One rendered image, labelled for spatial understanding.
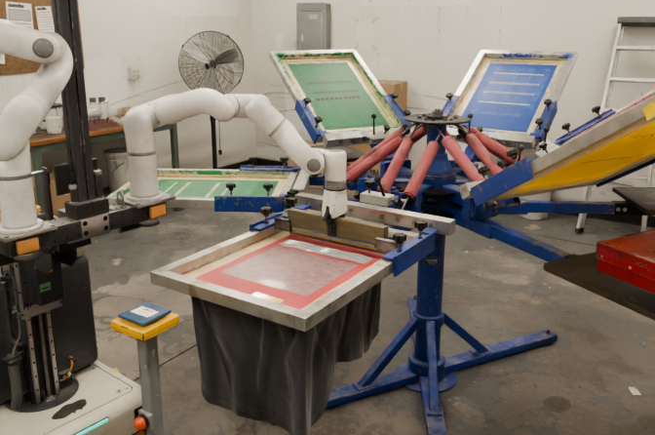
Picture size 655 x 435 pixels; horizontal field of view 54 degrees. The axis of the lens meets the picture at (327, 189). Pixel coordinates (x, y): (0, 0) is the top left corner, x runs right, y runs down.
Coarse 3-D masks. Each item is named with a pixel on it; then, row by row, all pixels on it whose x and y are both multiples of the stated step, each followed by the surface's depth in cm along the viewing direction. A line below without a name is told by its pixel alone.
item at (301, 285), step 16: (320, 256) 219; (368, 256) 219; (288, 272) 205; (304, 272) 205; (320, 272) 205; (336, 272) 205; (352, 272) 205; (256, 288) 193; (272, 288) 193; (288, 288) 193; (304, 288) 193; (320, 288) 193; (288, 304) 182; (304, 304) 182
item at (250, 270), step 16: (304, 240) 235; (320, 240) 235; (256, 256) 219; (272, 256) 219; (288, 256) 219; (304, 256) 219; (208, 272) 205; (224, 272) 205; (240, 272) 205; (256, 272) 205; (272, 272) 205; (240, 288) 193
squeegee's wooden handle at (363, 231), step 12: (288, 216) 238; (300, 216) 234; (312, 216) 231; (312, 228) 232; (324, 228) 230; (336, 228) 226; (348, 228) 224; (360, 228) 221; (372, 228) 218; (384, 228) 216; (360, 240) 222; (372, 240) 219
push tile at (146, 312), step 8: (144, 304) 178; (152, 304) 178; (128, 312) 173; (136, 312) 173; (144, 312) 173; (152, 312) 173; (160, 312) 173; (168, 312) 174; (128, 320) 170; (136, 320) 169; (144, 320) 169; (152, 320) 170
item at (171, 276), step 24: (240, 240) 225; (168, 264) 202; (192, 264) 206; (384, 264) 202; (168, 288) 193; (192, 288) 187; (216, 288) 184; (360, 288) 188; (264, 312) 173; (288, 312) 169; (312, 312) 169
